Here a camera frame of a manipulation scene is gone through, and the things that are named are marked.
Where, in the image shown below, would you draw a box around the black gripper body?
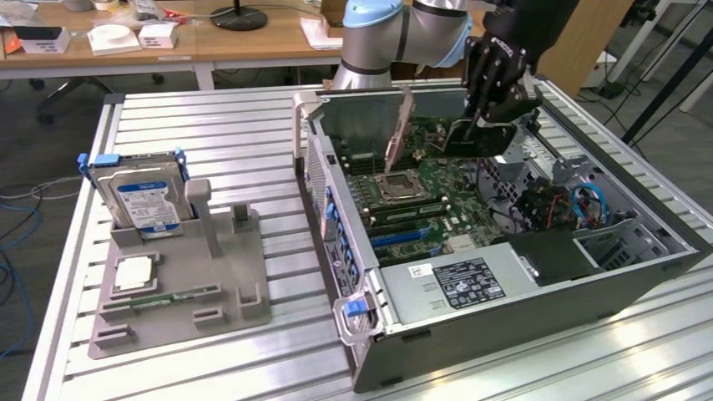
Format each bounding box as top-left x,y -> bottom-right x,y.
481,0 -> 581,74

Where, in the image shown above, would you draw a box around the black graphics card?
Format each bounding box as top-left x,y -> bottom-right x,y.
382,84 -> 520,175

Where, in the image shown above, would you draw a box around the wooden cabinet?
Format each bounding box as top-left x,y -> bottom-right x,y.
465,0 -> 636,89

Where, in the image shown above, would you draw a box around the perforated metal disk bay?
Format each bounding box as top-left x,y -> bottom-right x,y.
477,94 -> 601,197

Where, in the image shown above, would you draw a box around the green motherboard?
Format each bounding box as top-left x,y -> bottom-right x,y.
333,140 -> 517,269

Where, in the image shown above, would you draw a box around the black slanted pole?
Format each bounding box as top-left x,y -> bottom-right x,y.
621,39 -> 713,145

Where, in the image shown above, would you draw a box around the white papers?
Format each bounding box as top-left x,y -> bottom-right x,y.
298,16 -> 345,52

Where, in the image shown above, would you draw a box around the metal CPU socket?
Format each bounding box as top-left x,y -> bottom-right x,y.
373,169 -> 432,206

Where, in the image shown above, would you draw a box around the small silver heat sink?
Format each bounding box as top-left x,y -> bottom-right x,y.
446,235 -> 481,252

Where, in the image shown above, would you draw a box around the black plastic shroud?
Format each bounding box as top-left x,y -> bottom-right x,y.
504,231 -> 596,287

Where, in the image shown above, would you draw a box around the blue expansion slot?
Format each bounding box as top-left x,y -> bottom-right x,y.
369,228 -> 425,248

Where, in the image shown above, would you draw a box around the black lamp base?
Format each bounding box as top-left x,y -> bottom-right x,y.
209,0 -> 269,32

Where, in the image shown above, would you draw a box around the grey power supply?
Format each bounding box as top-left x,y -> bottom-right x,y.
377,243 -> 542,326

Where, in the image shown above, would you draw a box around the open black PC case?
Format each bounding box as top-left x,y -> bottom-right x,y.
292,80 -> 713,394

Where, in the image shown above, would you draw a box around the blue case latch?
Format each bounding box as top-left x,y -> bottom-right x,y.
342,299 -> 373,322

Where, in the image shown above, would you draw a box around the small white labelled box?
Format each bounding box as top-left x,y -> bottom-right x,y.
137,23 -> 180,51

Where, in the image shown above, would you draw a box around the white box with round lid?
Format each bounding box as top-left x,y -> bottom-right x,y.
86,23 -> 142,57

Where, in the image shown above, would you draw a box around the hard disk with blue caddy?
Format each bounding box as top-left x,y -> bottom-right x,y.
76,146 -> 189,241

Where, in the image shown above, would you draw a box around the wooden desk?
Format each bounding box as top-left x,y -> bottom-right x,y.
0,0 -> 501,80

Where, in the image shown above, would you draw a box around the silver CPU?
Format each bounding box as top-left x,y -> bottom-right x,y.
112,257 -> 158,295

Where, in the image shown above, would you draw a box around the green RAM stick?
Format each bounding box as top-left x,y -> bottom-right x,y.
102,286 -> 218,314

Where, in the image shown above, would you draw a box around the office chair base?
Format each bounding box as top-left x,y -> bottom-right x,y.
28,77 -> 116,125

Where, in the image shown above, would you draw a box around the white box with black top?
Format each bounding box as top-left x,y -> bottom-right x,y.
10,25 -> 72,55

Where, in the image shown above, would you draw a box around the grey parts rack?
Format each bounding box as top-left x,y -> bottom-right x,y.
86,178 -> 274,361

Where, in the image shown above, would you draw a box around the blue wire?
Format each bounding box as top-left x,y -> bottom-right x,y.
572,182 -> 614,230

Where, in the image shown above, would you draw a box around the grey metal bay bracket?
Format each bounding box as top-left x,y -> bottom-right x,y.
573,219 -> 669,271

